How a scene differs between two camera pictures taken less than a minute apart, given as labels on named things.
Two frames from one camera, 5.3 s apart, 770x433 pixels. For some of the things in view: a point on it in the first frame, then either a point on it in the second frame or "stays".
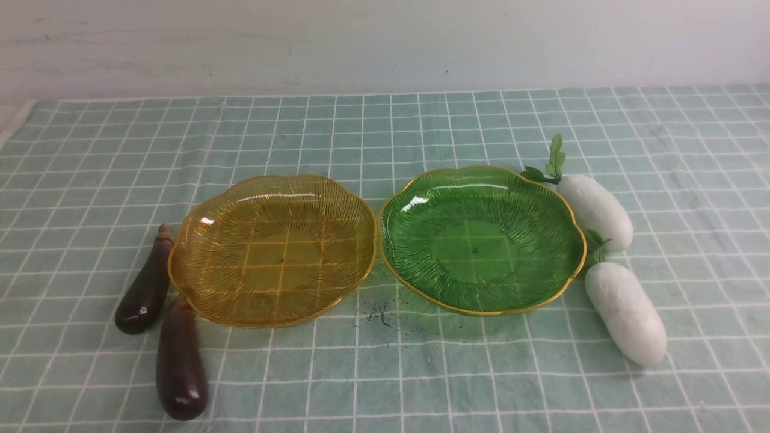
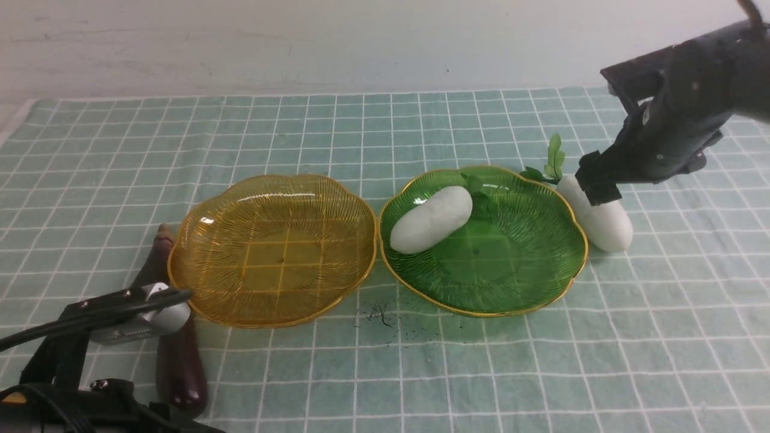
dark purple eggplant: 182,385 stays
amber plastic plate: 272,252 stays
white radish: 627,313 → 426,220
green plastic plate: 480,241 stays
